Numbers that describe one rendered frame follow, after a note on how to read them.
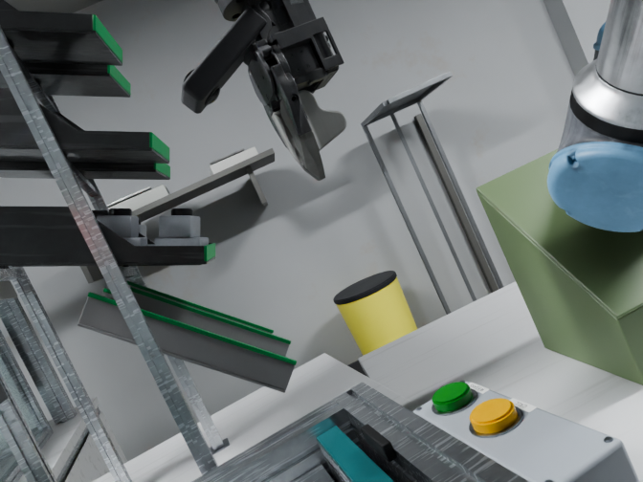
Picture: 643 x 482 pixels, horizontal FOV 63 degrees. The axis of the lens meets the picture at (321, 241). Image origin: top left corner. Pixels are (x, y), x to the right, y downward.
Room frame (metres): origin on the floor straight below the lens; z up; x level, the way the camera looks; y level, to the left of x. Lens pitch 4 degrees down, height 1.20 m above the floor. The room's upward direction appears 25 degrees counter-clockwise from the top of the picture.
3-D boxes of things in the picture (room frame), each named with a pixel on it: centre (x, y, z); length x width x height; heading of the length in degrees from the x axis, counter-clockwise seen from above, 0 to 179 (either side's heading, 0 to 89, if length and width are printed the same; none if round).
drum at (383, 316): (3.07, -0.12, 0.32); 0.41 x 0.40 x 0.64; 4
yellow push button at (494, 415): (0.44, -0.07, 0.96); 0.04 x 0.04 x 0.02
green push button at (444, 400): (0.51, -0.05, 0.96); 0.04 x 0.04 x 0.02
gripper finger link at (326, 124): (0.56, -0.05, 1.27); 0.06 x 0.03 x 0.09; 105
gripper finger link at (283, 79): (0.55, -0.03, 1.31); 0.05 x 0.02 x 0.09; 15
